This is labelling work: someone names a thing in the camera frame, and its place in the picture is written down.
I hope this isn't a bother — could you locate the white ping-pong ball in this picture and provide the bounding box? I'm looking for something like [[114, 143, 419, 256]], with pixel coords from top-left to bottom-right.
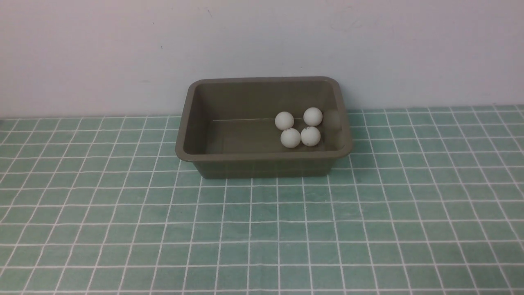
[[280, 128, 301, 149], [300, 126, 321, 147]]

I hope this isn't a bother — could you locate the logo ping-pong ball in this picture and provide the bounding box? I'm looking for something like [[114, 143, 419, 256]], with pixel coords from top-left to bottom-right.
[[303, 107, 323, 127], [274, 111, 294, 131]]

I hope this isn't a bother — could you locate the olive plastic storage bin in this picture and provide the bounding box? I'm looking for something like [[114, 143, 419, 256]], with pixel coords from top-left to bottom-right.
[[175, 76, 354, 179]]

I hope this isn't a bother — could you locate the green checkered tablecloth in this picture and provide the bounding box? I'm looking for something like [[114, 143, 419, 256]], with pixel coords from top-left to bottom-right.
[[0, 106, 524, 295]]

